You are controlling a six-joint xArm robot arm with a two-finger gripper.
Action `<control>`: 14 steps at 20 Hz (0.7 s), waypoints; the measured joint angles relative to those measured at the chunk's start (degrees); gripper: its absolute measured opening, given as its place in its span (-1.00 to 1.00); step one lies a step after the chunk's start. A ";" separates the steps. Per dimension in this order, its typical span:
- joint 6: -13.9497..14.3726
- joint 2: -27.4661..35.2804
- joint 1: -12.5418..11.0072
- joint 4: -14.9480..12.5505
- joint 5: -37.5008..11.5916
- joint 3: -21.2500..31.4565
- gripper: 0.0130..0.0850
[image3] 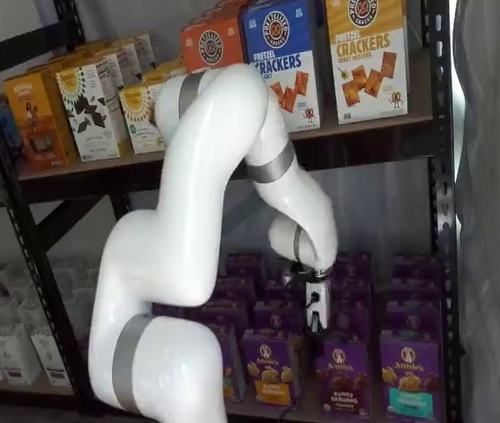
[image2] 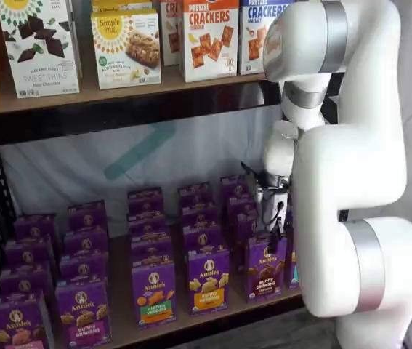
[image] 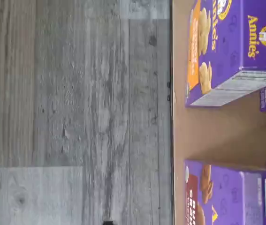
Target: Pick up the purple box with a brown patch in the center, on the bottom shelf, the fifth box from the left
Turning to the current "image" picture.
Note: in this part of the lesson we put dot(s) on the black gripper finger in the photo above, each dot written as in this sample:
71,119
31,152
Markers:
108,222

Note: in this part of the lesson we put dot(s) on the purple box with brown patch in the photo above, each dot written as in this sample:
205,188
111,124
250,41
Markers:
229,199

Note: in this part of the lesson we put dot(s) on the brown shelf board with purple boxes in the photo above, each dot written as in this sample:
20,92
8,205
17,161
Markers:
217,133

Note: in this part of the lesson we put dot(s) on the purple box with orange patch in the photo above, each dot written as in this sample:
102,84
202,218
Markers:
229,35

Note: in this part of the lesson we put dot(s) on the black metal shelf frame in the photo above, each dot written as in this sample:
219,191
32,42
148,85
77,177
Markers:
171,140

